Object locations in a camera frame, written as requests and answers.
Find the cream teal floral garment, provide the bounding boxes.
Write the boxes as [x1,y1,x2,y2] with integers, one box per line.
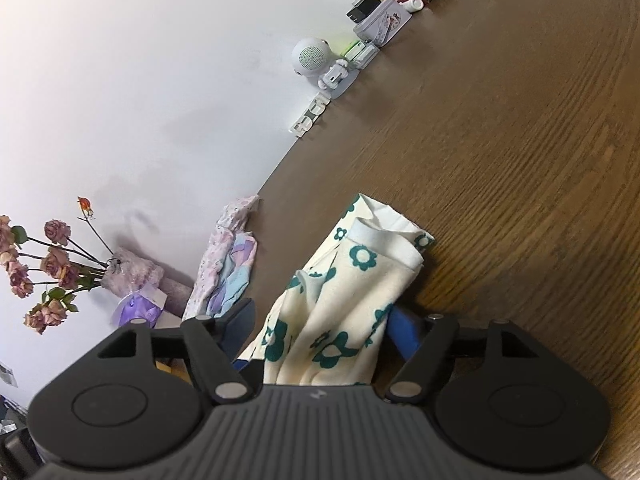
[240,194,435,386]

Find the blue purple folded garment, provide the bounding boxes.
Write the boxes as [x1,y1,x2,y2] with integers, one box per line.
[206,232,257,318]

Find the upper purple tissue pack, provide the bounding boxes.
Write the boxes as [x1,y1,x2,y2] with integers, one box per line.
[112,285,167,327]

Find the pink fuzzy vase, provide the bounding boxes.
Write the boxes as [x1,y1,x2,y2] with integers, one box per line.
[101,248,192,316]

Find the pink floral folded garment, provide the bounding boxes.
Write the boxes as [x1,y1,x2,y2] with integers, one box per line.
[182,195,259,321]

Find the dried pink roses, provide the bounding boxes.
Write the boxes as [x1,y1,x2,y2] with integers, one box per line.
[1,214,115,335]

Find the white power strip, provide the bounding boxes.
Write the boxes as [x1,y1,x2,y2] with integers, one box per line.
[288,92,331,139]

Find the white astronaut figurine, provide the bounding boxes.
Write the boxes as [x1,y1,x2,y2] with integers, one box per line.
[291,38,360,100]

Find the grey tin box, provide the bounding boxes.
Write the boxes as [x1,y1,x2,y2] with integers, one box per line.
[354,0,411,48]

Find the black charger block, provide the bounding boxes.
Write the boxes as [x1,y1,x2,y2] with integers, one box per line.
[346,0,384,24]

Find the small white tube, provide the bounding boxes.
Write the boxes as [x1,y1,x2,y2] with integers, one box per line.
[401,0,425,14]

